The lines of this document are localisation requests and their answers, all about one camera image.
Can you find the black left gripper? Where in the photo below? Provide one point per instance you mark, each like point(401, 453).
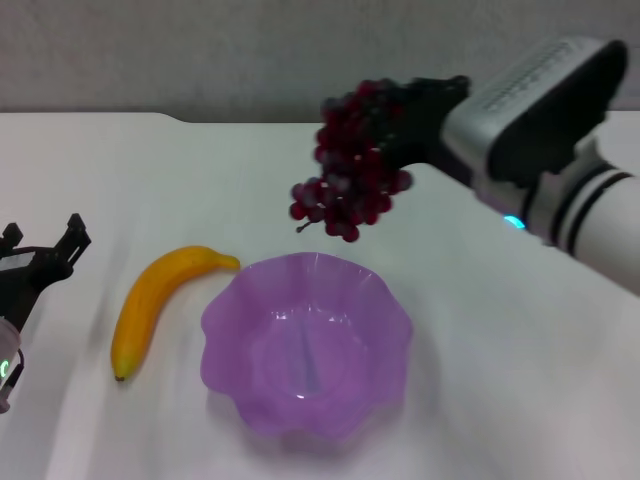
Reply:
point(22, 280)

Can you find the dark red grape bunch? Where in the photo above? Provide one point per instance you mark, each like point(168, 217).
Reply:
point(350, 170)

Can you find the yellow banana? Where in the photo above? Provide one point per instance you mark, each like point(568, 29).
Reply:
point(150, 295)

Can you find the purple translucent wavy bowl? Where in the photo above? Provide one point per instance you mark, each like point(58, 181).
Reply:
point(305, 350)

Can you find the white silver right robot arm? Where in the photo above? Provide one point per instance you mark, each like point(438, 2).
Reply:
point(600, 220)

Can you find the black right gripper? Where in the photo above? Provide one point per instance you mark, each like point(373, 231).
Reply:
point(435, 130)

